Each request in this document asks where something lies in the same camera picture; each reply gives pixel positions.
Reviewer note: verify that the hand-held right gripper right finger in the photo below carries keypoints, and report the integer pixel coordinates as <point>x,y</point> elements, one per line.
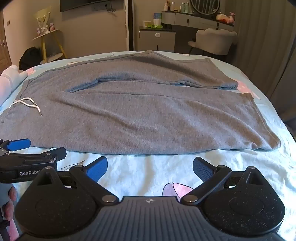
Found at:
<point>203,170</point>

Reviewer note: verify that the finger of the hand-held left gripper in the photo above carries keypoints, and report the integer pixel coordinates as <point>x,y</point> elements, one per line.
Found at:
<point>55,153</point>
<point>19,144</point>

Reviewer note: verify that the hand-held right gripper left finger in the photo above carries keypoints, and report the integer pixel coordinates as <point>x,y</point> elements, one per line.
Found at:
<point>97,169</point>

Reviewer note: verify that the grey pants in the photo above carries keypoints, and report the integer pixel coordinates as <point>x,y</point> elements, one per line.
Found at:
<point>138,115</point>

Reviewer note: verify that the person's left hand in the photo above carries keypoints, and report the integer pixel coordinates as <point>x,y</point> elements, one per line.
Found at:
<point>10,208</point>

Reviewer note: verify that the light blue printed bedsheet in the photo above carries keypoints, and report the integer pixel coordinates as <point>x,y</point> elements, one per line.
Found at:
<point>143,171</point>

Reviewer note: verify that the black bag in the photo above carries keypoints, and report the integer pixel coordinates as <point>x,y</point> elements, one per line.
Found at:
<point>30,58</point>

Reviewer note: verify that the wooden door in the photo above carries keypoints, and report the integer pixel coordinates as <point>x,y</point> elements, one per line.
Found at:
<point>4,46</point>

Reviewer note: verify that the yellow side table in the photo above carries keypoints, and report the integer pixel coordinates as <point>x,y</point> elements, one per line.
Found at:
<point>48,44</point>

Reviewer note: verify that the wrapped flower bouquet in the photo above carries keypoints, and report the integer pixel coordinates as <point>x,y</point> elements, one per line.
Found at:
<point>43,20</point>

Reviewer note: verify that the grey upholstered chair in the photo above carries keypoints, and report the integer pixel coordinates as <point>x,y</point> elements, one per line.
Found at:
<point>214,41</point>

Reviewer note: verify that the grey curtain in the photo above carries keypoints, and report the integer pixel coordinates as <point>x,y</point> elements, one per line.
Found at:
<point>266,46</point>

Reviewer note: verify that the grey bedside cabinet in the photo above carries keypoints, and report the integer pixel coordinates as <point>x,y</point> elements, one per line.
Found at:
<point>157,39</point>

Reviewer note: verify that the grey vanity desk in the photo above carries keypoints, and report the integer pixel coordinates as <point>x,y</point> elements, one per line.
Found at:
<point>196,21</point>

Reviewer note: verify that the green tray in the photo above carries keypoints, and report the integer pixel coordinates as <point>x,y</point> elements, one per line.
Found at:
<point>155,26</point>

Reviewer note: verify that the black television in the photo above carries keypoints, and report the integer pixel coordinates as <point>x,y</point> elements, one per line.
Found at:
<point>87,4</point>

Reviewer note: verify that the pink plush toy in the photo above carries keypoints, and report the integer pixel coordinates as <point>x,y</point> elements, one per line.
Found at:
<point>226,18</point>

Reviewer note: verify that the small white box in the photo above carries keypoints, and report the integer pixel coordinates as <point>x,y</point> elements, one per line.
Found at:
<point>146,23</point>

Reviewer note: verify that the white blue humidifier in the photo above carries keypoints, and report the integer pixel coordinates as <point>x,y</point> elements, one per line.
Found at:
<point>156,18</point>

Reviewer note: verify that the cosmetic bottle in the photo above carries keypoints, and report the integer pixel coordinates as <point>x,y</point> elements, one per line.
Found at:
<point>187,8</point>
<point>173,6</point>
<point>166,6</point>
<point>183,7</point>

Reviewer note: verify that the round mirror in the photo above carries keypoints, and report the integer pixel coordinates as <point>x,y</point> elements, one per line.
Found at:
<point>204,5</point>

